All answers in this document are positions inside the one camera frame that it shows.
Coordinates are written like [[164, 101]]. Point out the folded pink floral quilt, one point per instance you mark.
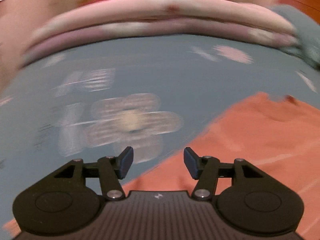
[[150, 17]]

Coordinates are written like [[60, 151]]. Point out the blue printed pillow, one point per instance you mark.
[[300, 35]]

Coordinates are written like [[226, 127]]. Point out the blue floral bed sheet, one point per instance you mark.
[[162, 72]]

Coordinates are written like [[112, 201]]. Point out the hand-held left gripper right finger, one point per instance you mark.
[[191, 164]]

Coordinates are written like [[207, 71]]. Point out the orange knit sweater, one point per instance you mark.
[[250, 135]]

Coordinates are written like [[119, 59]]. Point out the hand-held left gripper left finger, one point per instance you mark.
[[126, 163]]

